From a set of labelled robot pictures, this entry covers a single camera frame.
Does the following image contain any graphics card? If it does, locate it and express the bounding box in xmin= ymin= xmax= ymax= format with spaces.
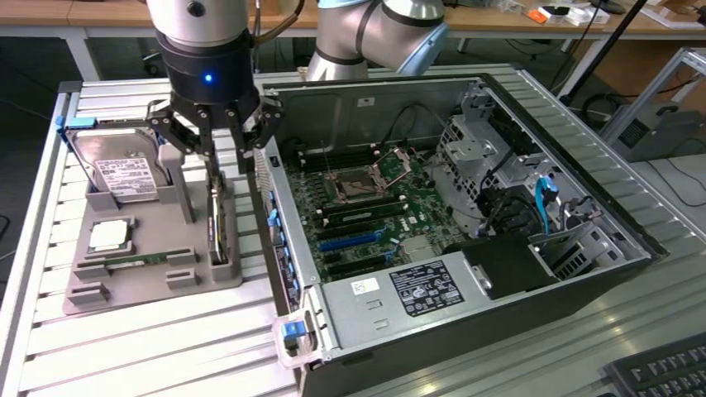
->
xmin=200 ymin=159 xmax=232 ymax=265

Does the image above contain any blue expansion slot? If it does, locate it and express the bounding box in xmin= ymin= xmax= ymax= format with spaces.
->
xmin=318 ymin=231 xmax=383 ymax=252

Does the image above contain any black RAM stick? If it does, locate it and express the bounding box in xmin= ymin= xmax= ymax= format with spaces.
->
xmin=322 ymin=200 xmax=410 ymax=228

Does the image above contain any silver disk bay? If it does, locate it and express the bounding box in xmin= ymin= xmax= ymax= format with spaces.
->
xmin=432 ymin=113 xmax=553 ymax=208

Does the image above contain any black tripod pole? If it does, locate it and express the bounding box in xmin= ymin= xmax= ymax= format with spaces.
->
xmin=557 ymin=0 xmax=651 ymax=109

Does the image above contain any grey parts rack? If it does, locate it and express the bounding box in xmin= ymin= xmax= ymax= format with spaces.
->
xmin=60 ymin=144 xmax=244 ymax=318

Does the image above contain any aluminium profile frame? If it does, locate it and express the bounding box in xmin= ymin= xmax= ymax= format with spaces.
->
xmin=598 ymin=45 xmax=706 ymax=141

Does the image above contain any wooden desk white frame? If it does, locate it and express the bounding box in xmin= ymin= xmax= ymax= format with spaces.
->
xmin=60 ymin=0 xmax=614 ymax=84
xmin=0 ymin=0 xmax=71 ymax=39
xmin=603 ymin=0 xmax=706 ymax=42

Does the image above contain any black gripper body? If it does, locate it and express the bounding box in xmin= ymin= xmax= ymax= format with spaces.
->
xmin=156 ymin=32 xmax=262 ymax=127

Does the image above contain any blue disk caddy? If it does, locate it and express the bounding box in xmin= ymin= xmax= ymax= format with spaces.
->
xmin=56 ymin=114 xmax=162 ymax=146

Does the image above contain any black fan shroud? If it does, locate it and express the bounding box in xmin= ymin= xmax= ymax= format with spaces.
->
xmin=443 ymin=233 xmax=562 ymax=301

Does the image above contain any silver hard disk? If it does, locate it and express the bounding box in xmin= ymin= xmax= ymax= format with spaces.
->
xmin=71 ymin=127 xmax=170 ymax=203

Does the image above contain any silver socket cover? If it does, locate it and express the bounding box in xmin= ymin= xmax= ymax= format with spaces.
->
xmin=370 ymin=146 xmax=416 ymax=187

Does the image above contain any silver power supply unit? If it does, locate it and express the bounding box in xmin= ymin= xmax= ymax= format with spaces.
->
xmin=306 ymin=250 xmax=495 ymax=361

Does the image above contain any black looped wire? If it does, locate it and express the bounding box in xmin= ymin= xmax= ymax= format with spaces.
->
xmin=384 ymin=102 xmax=443 ymax=146

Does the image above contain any white paper sheet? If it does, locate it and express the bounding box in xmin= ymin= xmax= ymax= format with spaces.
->
xmin=639 ymin=7 xmax=706 ymax=30

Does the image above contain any white small box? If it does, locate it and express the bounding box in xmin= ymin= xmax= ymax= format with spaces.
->
xmin=567 ymin=6 xmax=611 ymax=26

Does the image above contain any thin metal locking lever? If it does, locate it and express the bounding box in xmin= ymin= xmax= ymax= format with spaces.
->
xmin=319 ymin=138 xmax=335 ymax=179

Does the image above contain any robot tool cable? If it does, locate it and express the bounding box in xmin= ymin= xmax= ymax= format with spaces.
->
xmin=251 ymin=0 xmax=307 ymax=45

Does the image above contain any green RAM stick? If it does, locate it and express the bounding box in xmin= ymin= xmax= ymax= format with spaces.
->
xmin=104 ymin=252 xmax=170 ymax=270

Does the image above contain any black RAM slot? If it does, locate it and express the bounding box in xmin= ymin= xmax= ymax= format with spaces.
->
xmin=296 ymin=146 xmax=378 ymax=165
xmin=302 ymin=155 xmax=383 ymax=174
xmin=316 ymin=193 xmax=407 ymax=218

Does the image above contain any black open PC case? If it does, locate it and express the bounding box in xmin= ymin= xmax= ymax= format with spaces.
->
xmin=244 ymin=72 xmax=671 ymax=397

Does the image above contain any brown cabinet panel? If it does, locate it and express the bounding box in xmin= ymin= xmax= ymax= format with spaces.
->
xmin=573 ymin=39 xmax=689 ymax=98

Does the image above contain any silver CPU chip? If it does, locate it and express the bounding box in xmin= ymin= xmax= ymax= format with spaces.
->
xmin=88 ymin=220 xmax=134 ymax=252

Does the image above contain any black power wire bundle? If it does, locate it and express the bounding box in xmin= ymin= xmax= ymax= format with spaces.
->
xmin=474 ymin=184 xmax=539 ymax=239

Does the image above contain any silver chipset heatsink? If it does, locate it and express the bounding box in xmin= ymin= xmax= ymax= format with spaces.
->
xmin=399 ymin=237 xmax=442 ymax=261

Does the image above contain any grey computer tower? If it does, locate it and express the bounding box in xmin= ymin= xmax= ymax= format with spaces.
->
xmin=609 ymin=101 xmax=706 ymax=163

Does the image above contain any black keyboard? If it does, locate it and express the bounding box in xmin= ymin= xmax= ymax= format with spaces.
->
xmin=601 ymin=342 xmax=706 ymax=397

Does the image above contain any blue case latch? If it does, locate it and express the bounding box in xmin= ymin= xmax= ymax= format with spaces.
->
xmin=280 ymin=322 xmax=308 ymax=347

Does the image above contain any blue disk wire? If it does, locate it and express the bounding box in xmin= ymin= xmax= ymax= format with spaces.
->
xmin=531 ymin=175 xmax=558 ymax=237

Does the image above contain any green motherboard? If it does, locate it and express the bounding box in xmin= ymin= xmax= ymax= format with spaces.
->
xmin=283 ymin=146 xmax=470 ymax=280

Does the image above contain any CPU socket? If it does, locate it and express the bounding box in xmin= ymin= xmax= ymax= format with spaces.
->
xmin=324 ymin=167 xmax=383 ymax=207

